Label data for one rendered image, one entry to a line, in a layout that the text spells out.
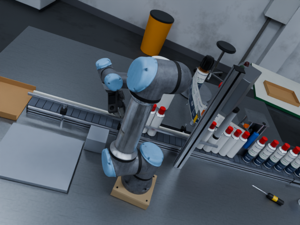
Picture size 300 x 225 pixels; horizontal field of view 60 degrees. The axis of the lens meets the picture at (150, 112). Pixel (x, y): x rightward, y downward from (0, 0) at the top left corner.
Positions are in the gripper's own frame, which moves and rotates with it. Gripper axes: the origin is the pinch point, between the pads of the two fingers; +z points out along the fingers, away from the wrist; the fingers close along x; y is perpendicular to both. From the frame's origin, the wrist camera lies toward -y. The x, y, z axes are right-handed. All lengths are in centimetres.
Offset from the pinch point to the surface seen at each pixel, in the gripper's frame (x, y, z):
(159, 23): -5, 257, 48
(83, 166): 15.6, -29.8, 3.0
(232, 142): -60, -2, 26
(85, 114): 19.5, 1.3, -5.0
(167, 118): -22.8, 18.1, 19.3
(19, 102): 53, 1, -19
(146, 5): 17, 323, 41
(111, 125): 5.9, -2.1, 2.8
